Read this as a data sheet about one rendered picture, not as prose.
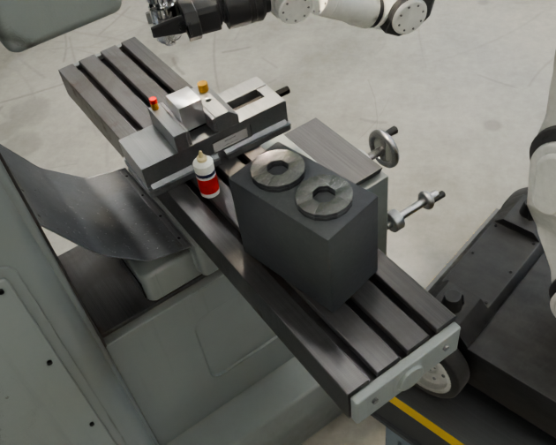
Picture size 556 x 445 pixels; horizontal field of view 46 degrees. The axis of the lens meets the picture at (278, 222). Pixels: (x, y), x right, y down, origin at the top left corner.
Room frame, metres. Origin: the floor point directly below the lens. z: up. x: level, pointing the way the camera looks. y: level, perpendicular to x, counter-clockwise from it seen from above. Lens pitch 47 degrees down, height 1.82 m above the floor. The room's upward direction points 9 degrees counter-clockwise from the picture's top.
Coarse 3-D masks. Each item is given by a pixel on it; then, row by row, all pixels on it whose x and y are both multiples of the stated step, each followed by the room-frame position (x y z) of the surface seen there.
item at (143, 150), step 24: (240, 96) 1.18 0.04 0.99; (264, 96) 1.17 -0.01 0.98; (168, 120) 1.08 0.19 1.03; (240, 120) 1.10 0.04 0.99; (264, 120) 1.12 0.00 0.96; (288, 120) 1.14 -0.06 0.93; (120, 144) 1.09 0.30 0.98; (144, 144) 1.07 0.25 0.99; (168, 144) 1.06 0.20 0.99; (192, 144) 1.04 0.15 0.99; (216, 144) 1.06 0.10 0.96; (240, 144) 1.08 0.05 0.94; (144, 168) 0.99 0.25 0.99; (168, 168) 1.01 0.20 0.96; (192, 168) 1.03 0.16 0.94
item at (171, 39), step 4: (172, 12) 1.08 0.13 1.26; (176, 12) 1.09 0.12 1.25; (152, 16) 1.08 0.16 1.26; (156, 16) 1.08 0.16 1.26; (160, 16) 1.07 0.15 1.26; (164, 16) 1.07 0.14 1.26; (168, 16) 1.08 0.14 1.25; (172, 16) 1.08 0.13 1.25; (176, 16) 1.09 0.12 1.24; (152, 20) 1.09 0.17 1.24; (156, 20) 1.08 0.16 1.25; (160, 20) 1.08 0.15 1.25; (164, 20) 1.07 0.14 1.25; (164, 36) 1.08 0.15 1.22; (168, 36) 1.07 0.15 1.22; (172, 36) 1.08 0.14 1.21; (176, 36) 1.08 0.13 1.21; (180, 36) 1.09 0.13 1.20; (160, 40) 1.08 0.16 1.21; (164, 40) 1.08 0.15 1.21; (168, 40) 1.07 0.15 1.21; (172, 40) 1.08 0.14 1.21; (176, 40) 1.08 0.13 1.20
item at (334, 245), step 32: (256, 160) 0.81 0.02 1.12; (288, 160) 0.80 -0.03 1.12; (256, 192) 0.75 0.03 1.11; (288, 192) 0.74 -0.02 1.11; (320, 192) 0.73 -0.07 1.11; (352, 192) 0.70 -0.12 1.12; (256, 224) 0.75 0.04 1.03; (288, 224) 0.69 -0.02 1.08; (320, 224) 0.66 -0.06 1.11; (352, 224) 0.66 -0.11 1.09; (256, 256) 0.77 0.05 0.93; (288, 256) 0.70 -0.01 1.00; (320, 256) 0.64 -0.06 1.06; (352, 256) 0.66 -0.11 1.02; (320, 288) 0.64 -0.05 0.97; (352, 288) 0.66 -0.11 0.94
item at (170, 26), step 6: (174, 18) 1.07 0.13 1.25; (180, 18) 1.07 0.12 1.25; (156, 24) 1.07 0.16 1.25; (162, 24) 1.07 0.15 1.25; (168, 24) 1.07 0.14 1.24; (174, 24) 1.07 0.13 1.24; (180, 24) 1.06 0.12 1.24; (156, 30) 1.06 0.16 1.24; (162, 30) 1.06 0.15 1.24; (168, 30) 1.07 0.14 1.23; (174, 30) 1.07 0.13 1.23; (180, 30) 1.06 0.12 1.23; (156, 36) 1.06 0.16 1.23; (162, 36) 1.07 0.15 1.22
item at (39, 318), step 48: (0, 192) 0.75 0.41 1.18; (0, 240) 0.72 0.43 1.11; (48, 240) 0.79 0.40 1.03; (0, 288) 0.69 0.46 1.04; (48, 288) 0.74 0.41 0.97; (0, 336) 0.67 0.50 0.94; (48, 336) 0.70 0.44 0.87; (96, 336) 0.77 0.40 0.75; (0, 384) 0.65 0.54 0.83; (48, 384) 0.67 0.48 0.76; (96, 384) 0.72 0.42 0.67; (0, 432) 0.62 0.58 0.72; (48, 432) 0.65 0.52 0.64; (96, 432) 0.68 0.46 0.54; (144, 432) 0.74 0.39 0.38
